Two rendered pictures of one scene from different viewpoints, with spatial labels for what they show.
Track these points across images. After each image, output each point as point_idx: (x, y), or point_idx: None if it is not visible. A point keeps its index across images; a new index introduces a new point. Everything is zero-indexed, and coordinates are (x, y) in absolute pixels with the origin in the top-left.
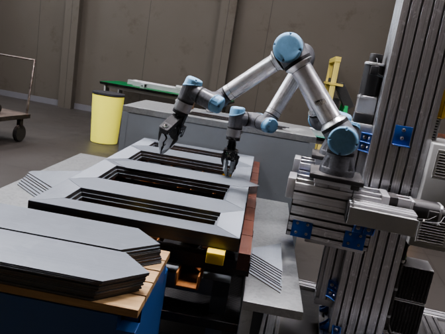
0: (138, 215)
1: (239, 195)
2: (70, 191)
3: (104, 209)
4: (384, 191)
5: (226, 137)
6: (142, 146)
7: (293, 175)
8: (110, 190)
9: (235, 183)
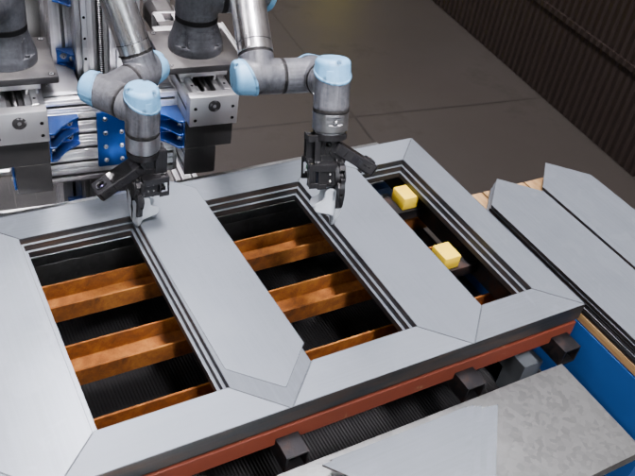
0: (472, 213)
1: (251, 177)
2: (507, 301)
3: (501, 242)
4: (169, 27)
5: (150, 160)
6: (21, 468)
7: (216, 93)
8: (443, 277)
9: (180, 199)
